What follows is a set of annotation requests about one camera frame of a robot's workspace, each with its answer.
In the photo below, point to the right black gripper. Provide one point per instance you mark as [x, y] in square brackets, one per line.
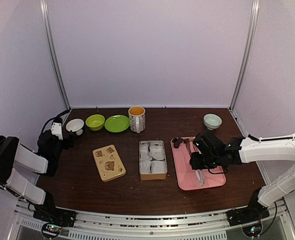
[195, 162]

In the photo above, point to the bear print tin lid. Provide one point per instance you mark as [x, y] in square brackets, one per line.
[108, 163]

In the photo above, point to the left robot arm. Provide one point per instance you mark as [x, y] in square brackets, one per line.
[43, 162]

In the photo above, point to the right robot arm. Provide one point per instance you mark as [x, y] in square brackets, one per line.
[214, 153]

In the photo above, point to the pink plastic tray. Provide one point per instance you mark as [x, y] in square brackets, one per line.
[189, 179]

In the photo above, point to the pale celadon tea bowl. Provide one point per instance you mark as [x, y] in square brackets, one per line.
[212, 121]

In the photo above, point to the white paper cupcake liner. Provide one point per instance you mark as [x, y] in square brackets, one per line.
[158, 167]
[144, 152]
[156, 152]
[145, 167]

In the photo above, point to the beige tin box base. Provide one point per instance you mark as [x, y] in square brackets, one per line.
[152, 177]

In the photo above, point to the white floral mug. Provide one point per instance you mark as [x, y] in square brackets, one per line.
[137, 119]

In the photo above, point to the green saucer plate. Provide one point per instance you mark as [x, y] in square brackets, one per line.
[117, 123]

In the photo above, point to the green small bowl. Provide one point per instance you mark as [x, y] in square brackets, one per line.
[95, 122]

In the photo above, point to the black white dotted cup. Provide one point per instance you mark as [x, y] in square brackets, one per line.
[75, 126]

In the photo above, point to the aluminium front rail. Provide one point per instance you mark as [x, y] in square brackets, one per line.
[213, 225]

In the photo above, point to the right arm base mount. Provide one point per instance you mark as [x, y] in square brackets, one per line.
[249, 219]

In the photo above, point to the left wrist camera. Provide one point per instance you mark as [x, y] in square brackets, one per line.
[56, 130]

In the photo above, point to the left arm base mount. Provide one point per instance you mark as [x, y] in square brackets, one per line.
[54, 223]

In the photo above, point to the right aluminium frame post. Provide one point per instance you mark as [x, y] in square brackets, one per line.
[251, 33]

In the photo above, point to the aluminium frame post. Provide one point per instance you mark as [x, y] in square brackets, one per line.
[251, 33]
[52, 52]

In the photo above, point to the left aluminium frame post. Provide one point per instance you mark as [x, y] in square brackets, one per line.
[52, 52]

